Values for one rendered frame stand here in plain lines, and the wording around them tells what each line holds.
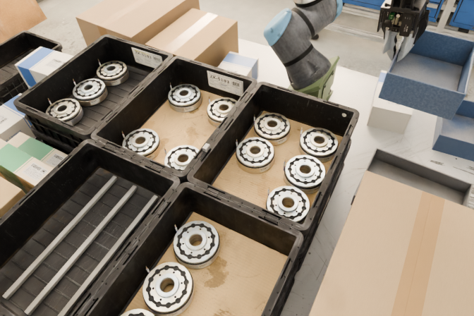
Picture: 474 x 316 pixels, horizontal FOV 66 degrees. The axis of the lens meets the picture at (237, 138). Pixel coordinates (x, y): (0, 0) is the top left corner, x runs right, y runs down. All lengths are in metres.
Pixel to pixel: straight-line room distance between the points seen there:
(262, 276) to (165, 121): 0.55
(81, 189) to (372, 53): 2.36
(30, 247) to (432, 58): 1.05
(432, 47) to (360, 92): 0.50
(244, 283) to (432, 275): 0.37
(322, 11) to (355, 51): 1.69
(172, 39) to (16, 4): 2.39
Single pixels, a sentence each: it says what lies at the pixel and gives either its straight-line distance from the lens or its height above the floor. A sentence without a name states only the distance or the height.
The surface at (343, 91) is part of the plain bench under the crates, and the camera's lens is 1.43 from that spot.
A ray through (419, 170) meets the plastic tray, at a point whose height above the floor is 0.73.
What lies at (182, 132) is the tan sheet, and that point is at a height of 0.83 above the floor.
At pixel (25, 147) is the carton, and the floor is 0.82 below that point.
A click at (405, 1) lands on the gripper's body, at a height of 1.26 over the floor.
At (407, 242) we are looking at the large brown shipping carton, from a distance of 0.85.
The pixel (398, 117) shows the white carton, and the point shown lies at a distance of 1.28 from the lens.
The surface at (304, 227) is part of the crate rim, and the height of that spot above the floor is 0.93.
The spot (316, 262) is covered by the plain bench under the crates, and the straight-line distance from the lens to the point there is 1.00.
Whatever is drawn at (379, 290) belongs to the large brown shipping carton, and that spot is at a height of 0.90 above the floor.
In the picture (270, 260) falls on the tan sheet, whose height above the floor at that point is 0.83.
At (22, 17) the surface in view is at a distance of 3.69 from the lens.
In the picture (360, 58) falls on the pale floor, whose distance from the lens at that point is 2.86.
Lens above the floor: 1.61
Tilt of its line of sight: 48 degrees down
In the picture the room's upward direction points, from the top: 3 degrees counter-clockwise
